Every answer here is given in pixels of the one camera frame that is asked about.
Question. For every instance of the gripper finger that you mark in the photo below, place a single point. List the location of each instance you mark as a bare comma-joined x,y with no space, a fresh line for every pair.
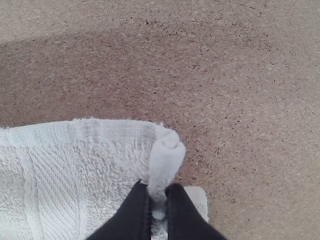
132,217
185,220

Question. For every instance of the pale towel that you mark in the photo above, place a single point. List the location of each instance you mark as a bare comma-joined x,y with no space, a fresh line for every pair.
62,180

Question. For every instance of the cork mat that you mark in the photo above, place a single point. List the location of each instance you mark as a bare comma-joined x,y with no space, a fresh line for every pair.
212,75

